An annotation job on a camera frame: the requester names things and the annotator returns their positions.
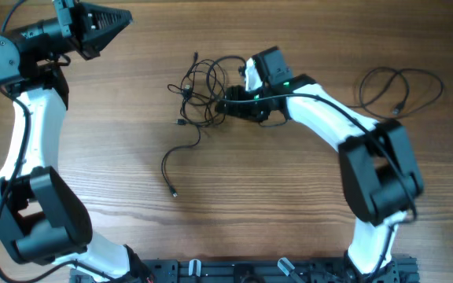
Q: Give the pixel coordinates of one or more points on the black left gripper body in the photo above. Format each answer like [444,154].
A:
[73,29]

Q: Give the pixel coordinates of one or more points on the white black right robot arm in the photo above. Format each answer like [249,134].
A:
[380,176]

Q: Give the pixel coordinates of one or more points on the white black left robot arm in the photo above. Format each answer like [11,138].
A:
[41,220]

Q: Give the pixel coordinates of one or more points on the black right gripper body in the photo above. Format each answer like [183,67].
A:
[238,102]

